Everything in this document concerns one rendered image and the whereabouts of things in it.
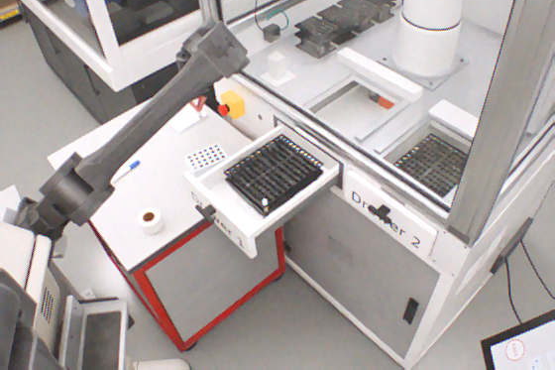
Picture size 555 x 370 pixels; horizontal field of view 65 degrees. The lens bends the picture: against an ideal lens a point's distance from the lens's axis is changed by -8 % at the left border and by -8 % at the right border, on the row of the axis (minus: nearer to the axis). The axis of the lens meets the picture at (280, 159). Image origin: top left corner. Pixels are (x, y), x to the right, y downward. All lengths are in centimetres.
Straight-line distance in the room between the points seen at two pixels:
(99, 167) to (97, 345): 34
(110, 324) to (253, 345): 112
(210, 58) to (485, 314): 171
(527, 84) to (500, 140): 13
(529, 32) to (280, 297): 161
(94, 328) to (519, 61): 90
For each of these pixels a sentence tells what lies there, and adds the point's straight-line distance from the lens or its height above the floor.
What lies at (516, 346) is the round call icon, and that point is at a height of 102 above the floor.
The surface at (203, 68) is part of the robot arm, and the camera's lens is 78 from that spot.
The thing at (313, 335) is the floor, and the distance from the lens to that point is 201.
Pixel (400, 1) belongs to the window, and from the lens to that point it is 93.
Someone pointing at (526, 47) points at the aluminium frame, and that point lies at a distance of 80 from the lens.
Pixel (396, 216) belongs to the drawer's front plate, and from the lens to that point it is 122.
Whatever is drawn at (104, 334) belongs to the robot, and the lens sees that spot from 97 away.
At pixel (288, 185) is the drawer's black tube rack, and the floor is 90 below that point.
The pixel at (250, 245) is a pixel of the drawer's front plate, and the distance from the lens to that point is 118.
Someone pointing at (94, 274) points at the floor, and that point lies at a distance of 236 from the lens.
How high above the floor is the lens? 186
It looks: 46 degrees down
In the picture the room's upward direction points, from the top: 5 degrees counter-clockwise
